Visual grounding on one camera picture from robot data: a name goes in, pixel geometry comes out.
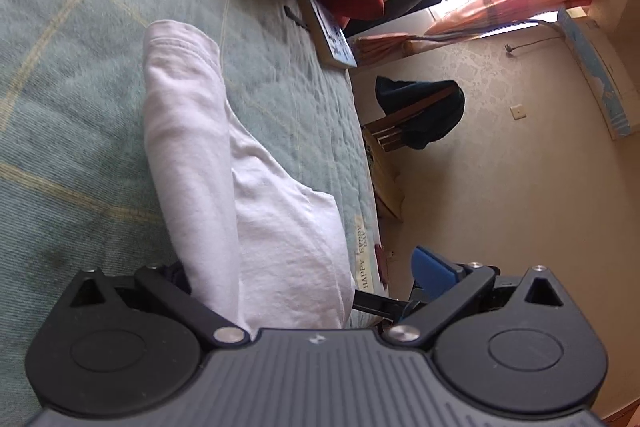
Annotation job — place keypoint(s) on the white printed t-shirt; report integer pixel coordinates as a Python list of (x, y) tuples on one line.
[(210, 167)]

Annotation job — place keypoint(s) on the paperback book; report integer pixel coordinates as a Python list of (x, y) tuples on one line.
[(332, 39)]

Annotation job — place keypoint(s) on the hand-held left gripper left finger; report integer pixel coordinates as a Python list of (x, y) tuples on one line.
[(172, 289)]

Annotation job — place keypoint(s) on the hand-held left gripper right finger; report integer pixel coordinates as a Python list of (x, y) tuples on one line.
[(432, 269)]

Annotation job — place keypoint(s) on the dark blue draped garment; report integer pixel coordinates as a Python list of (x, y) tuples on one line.
[(430, 117)]

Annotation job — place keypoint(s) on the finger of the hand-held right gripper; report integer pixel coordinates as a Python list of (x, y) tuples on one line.
[(380, 304)]

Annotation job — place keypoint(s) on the beige wall switch plate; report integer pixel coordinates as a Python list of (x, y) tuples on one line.
[(518, 112)]

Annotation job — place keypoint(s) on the orange curtain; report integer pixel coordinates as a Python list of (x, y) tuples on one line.
[(520, 2)]

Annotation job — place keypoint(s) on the small wall fixture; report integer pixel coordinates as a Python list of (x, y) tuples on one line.
[(510, 51)]

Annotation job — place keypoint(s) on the wooden chair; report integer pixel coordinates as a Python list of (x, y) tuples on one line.
[(385, 167)]

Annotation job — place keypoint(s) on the white air conditioner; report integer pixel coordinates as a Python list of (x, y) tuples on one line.
[(600, 72)]

